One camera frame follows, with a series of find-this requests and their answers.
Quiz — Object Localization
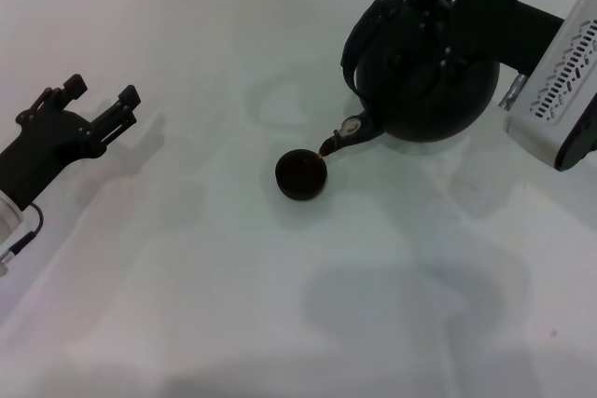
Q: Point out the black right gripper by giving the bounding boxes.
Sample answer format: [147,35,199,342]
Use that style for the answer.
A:
[411,0,566,83]

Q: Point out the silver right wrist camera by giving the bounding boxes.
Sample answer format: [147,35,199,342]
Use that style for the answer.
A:
[503,0,597,172]

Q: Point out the silver right wrist cable connector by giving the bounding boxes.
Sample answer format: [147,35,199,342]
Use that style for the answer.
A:
[499,73,530,111]

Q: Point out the black round teapot with handle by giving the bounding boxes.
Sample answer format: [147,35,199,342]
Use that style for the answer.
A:
[316,0,502,159]

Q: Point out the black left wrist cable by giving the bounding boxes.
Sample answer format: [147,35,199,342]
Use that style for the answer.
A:
[0,203,45,276]

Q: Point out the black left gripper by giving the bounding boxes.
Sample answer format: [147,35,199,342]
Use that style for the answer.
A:
[0,73,143,211]

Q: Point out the dark brown teacup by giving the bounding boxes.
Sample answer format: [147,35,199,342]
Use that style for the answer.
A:
[274,148,329,203]

